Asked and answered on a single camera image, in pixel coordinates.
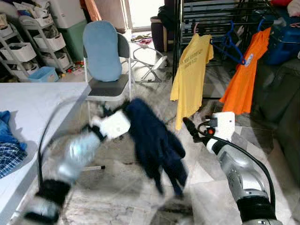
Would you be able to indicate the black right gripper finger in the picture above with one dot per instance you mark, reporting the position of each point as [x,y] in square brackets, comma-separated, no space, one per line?
[191,128]

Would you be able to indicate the navy blue garment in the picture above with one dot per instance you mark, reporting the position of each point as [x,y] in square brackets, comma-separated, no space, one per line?
[154,140]

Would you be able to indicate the blue plastic hanger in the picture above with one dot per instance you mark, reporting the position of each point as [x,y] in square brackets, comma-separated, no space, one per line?
[258,26]
[239,57]

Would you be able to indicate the blue plaid shirt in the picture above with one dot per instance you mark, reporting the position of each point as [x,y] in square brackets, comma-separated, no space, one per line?
[11,159]

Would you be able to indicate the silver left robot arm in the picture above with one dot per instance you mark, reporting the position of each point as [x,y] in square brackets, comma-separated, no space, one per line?
[79,152]

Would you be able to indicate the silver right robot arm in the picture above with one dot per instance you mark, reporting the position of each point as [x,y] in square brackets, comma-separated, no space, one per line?
[239,173]

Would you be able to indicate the pink plastic hanger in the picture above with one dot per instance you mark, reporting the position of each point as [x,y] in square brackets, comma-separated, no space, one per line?
[195,28]

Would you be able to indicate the yellow polo shirt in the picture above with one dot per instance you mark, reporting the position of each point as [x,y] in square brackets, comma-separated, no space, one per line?
[190,79]

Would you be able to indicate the orange t-shirt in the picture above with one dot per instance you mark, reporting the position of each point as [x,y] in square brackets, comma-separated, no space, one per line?
[241,89]

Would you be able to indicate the white tubular metal stand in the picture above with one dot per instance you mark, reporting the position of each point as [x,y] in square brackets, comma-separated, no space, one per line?
[157,61]

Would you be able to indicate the dark green leather sofa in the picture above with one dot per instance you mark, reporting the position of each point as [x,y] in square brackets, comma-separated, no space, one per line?
[281,108]

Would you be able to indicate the black metal drying rack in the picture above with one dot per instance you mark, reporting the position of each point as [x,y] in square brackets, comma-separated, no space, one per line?
[177,47]

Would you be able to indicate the folding chair black seat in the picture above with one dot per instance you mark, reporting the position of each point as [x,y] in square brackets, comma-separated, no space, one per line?
[108,86]

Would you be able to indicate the pink slipper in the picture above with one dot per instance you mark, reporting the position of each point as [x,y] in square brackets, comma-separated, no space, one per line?
[143,41]

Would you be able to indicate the blue storage box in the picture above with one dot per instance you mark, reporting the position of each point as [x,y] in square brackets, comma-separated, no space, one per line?
[286,47]

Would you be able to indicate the blue grey cushion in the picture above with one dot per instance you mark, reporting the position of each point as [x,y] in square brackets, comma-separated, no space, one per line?
[102,51]

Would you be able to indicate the red pink clothes pile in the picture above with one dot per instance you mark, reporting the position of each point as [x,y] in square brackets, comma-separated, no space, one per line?
[294,7]

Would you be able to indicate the orange wooden board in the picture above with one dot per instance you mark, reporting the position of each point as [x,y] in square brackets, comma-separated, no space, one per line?
[92,9]

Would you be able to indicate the white plastic folding table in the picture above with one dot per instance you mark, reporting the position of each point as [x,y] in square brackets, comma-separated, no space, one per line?
[37,108]

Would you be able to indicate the light blue plastic basket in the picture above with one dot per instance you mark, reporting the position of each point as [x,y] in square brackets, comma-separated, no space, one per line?
[43,75]

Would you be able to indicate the white shelf trolley with bins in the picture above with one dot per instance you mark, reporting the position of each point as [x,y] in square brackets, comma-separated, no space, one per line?
[47,42]
[14,51]

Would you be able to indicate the white and green cabinet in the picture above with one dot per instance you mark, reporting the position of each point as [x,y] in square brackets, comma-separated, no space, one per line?
[65,14]

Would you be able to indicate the blue crumpled shirt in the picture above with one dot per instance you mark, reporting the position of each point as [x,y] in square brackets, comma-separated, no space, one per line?
[7,131]

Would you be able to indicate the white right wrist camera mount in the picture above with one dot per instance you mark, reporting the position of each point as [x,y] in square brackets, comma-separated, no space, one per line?
[225,124]

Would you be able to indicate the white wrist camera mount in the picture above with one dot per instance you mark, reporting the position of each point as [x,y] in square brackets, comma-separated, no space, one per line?
[225,124]
[115,125]

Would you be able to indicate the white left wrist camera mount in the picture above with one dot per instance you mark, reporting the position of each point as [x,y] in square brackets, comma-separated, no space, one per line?
[115,125]

